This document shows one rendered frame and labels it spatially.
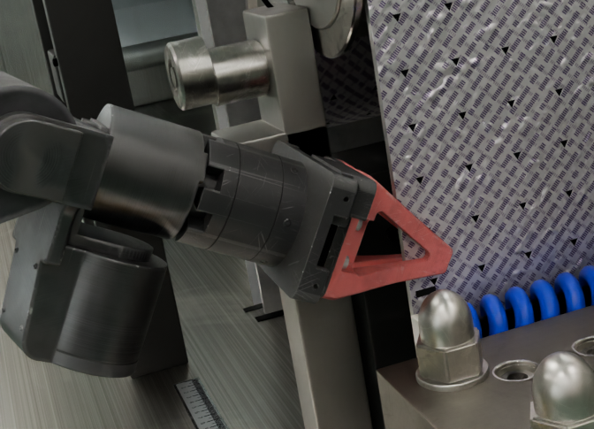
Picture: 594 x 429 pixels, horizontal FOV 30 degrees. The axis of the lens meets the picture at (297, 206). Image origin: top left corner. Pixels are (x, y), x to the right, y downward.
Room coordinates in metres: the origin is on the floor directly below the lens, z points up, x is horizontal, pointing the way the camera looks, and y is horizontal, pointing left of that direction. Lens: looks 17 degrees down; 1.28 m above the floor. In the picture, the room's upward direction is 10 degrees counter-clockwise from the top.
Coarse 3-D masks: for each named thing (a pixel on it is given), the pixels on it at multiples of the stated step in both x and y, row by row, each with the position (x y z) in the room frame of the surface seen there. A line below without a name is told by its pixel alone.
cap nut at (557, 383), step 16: (560, 352) 0.41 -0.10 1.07; (544, 368) 0.41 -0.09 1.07; (560, 368) 0.40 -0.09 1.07; (576, 368) 0.40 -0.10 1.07; (544, 384) 0.40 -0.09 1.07; (560, 384) 0.40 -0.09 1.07; (576, 384) 0.40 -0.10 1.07; (592, 384) 0.40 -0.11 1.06; (544, 400) 0.40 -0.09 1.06; (560, 400) 0.40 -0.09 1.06; (576, 400) 0.40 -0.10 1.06; (592, 400) 0.40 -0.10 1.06; (544, 416) 0.40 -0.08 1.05; (560, 416) 0.40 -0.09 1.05; (576, 416) 0.40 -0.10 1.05; (592, 416) 0.40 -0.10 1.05
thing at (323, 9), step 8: (296, 0) 0.66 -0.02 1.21; (304, 0) 0.64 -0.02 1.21; (312, 0) 0.63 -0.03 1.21; (320, 0) 0.61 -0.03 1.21; (328, 0) 0.60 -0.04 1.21; (336, 0) 0.59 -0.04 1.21; (312, 8) 0.63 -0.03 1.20; (320, 8) 0.62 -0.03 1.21; (328, 8) 0.60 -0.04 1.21; (336, 8) 0.59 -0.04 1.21; (312, 16) 0.63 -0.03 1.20; (320, 16) 0.62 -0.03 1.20; (328, 16) 0.60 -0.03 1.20; (336, 16) 0.60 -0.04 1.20; (312, 24) 0.63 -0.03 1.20; (320, 24) 0.62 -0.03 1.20; (328, 24) 0.61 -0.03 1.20
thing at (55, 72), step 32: (32, 0) 0.99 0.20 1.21; (64, 0) 0.86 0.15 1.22; (96, 0) 0.87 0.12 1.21; (64, 32) 0.86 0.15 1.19; (96, 32) 0.86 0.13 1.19; (64, 64) 0.86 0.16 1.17; (96, 64) 0.86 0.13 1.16; (64, 96) 0.91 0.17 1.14; (96, 96) 0.86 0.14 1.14; (128, 96) 0.87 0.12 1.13; (96, 224) 0.86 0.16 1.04; (160, 256) 0.87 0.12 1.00; (160, 320) 0.86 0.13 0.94; (160, 352) 0.86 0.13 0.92
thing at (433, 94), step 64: (512, 0) 0.59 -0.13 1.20; (576, 0) 0.60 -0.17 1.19; (384, 64) 0.57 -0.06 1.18; (448, 64) 0.58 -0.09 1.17; (512, 64) 0.59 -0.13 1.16; (576, 64) 0.60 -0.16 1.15; (384, 128) 0.57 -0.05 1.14; (448, 128) 0.58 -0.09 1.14; (512, 128) 0.59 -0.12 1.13; (576, 128) 0.60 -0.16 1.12; (448, 192) 0.58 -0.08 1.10; (512, 192) 0.59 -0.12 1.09; (576, 192) 0.60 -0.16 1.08; (512, 256) 0.58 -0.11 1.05; (576, 256) 0.59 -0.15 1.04
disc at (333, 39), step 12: (288, 0) 0.68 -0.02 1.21; (348, 0) 0.57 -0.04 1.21; (360, 0) 0.57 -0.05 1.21; (348, 12) 0.58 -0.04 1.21; (360, 12) 0.57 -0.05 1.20; (336, 24) 0.60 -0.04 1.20; (348, 24) 0.58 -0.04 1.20; (312, 36) 0.64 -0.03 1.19; (324, 36) 0.62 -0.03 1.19; (336, 36) 0.60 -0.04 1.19; (348, 36) 0.58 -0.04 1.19; (324, 48) 0.63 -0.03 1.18; (336, 48) 0.61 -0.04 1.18; (348, 48) 0.59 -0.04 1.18
